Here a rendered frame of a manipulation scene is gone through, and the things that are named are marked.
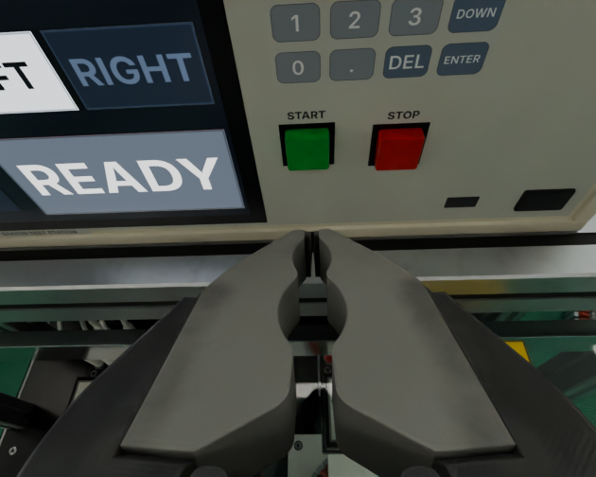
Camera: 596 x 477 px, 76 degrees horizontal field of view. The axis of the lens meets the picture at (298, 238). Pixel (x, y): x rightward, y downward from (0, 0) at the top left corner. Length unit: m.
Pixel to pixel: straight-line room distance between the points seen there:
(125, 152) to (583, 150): 0.20
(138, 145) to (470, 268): 0.17
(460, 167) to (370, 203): 0.04
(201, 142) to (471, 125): 0.11
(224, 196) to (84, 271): 0.09
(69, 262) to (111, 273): 0.03
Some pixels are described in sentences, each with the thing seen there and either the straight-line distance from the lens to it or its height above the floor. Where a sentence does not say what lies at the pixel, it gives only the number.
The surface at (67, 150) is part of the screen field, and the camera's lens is 0.20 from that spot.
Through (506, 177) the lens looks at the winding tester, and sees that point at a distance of 0.20.
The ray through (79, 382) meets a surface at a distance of 0.45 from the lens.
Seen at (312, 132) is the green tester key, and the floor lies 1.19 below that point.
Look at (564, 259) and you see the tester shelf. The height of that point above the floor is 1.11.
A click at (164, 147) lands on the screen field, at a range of 0.18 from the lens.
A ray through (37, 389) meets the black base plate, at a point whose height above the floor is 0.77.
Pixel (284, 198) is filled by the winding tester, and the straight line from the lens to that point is 0.19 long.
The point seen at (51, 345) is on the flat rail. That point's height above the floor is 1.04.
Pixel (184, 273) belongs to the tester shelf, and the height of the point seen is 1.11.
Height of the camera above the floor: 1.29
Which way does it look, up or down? 55 degrees down
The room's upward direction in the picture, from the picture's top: 6 degrees counter-clockwise
